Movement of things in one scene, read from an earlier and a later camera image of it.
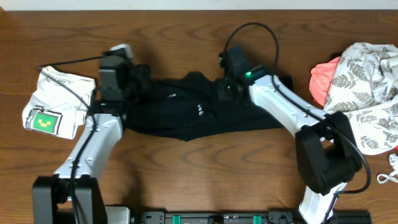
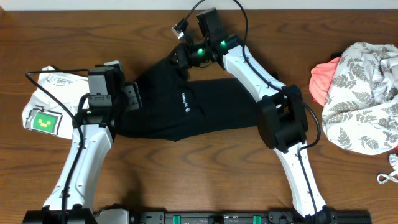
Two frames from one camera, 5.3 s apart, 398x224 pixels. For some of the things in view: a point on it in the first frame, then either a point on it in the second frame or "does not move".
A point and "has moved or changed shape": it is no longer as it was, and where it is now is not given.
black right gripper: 221,94 → 181,52
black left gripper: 142,78 → 132,95
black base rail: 247,217 does not move
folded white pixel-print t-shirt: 59,104 does not move
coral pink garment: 321,78 does not move
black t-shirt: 189,106 has moved or changed shape
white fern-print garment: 364,86 does not move
